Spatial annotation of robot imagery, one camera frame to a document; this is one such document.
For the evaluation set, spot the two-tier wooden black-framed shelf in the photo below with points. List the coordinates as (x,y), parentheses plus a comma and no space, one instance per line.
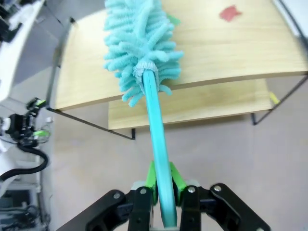
(216,60)

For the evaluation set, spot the large red paper scrap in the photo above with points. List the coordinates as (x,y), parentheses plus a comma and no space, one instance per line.
(229,14)

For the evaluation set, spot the green paper scrap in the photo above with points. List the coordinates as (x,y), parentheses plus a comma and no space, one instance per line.
(175,20)

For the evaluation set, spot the small white desk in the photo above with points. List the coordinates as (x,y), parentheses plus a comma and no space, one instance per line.
(14,65)

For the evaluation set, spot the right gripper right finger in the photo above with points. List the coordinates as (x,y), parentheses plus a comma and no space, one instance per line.
(211,211)

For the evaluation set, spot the yellow paper scrap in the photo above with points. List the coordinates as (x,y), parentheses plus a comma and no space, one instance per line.
(274,98)

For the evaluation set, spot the grey equipment cart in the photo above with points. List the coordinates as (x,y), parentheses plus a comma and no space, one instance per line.
(16,199)

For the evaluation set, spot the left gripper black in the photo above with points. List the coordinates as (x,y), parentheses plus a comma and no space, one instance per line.
(20,127)

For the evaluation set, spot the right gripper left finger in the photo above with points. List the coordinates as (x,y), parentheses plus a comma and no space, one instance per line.
(134,211)

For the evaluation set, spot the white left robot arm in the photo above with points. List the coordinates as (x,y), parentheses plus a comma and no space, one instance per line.
(6,163)

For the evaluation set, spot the teal microfiber duster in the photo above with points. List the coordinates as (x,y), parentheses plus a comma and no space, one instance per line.
(156,120)

